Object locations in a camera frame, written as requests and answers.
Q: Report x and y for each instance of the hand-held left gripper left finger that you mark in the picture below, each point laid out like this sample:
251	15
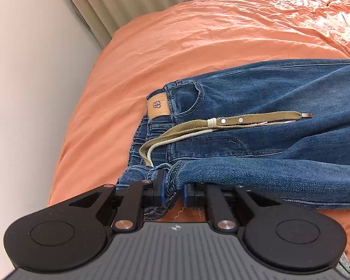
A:
162	186

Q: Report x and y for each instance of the beige pleated curtain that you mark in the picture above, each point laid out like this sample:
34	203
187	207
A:
134	0

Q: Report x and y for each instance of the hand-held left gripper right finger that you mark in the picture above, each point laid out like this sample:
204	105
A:
186	194

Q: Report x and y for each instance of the grey printed cloth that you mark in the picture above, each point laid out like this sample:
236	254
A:
348	267

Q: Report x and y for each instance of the blue denim pants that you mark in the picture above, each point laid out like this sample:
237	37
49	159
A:
250	93

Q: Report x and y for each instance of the orange bed cover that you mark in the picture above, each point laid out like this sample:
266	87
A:
192	35

